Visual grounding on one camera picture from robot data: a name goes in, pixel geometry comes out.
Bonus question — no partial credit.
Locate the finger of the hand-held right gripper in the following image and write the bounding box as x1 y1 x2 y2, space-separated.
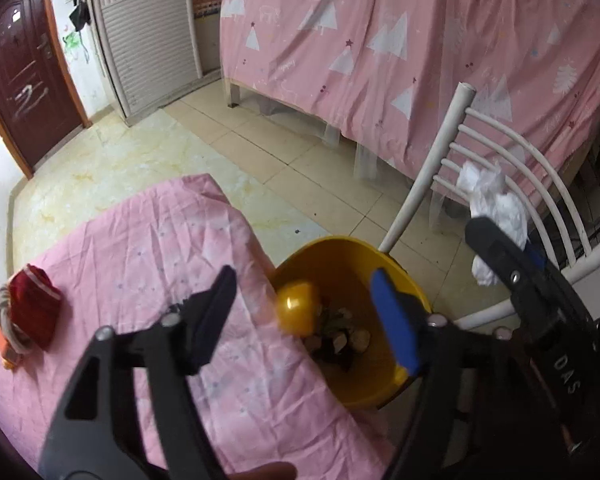
524 239 550 272
465 216 541 288

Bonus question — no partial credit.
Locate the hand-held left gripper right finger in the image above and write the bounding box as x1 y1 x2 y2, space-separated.
370 267 547 480

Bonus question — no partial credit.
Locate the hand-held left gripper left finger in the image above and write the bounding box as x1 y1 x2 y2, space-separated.
37 265 239 480

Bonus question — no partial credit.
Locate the white plastic bag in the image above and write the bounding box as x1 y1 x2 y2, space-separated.
455 160 531 288

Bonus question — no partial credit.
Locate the black and pink cloth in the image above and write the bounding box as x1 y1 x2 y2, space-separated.
305 305 374 372

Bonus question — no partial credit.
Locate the yellow plastic bin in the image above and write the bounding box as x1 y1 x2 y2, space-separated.
269 236 434 409

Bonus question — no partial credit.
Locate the red sock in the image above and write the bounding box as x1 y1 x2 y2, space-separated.
7 265 64 351

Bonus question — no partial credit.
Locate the orange box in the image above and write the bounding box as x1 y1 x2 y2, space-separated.
0 320 24 371

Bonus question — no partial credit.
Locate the grey yarn ball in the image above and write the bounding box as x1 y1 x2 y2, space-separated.
0 284 32 352

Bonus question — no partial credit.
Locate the person's left hand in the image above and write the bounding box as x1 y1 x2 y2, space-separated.
230 462 299 480

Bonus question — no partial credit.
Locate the pink tablecloth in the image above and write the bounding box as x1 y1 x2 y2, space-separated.
0 174 397 480

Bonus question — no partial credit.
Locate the white metal chair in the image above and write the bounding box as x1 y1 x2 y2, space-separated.
377 82 600 331

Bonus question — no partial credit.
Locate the pink tree-print hanging sheet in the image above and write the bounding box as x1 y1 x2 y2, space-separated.
220 0 600 211

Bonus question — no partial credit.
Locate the white slatted wardrobe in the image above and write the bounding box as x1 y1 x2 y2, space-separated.
82 0 226 127

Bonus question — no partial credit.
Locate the dark brown wooden door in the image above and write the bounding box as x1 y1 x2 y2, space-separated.
0 0 92 179

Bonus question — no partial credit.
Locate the black handbag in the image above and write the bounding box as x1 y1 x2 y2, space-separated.
69 0 91 31

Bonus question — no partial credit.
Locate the wooden bed frame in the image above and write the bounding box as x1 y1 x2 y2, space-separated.
224 77 244 109

